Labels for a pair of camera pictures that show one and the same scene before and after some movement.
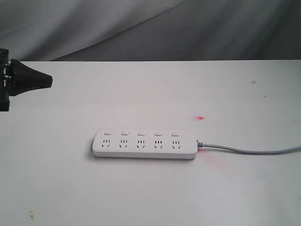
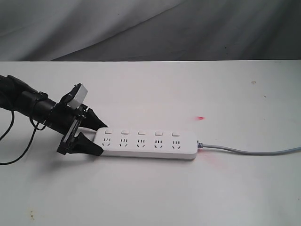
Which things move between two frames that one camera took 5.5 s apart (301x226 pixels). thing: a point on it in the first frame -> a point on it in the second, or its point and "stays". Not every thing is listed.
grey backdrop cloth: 151,30 stays
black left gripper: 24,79 -> 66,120
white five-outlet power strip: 179,144 stays
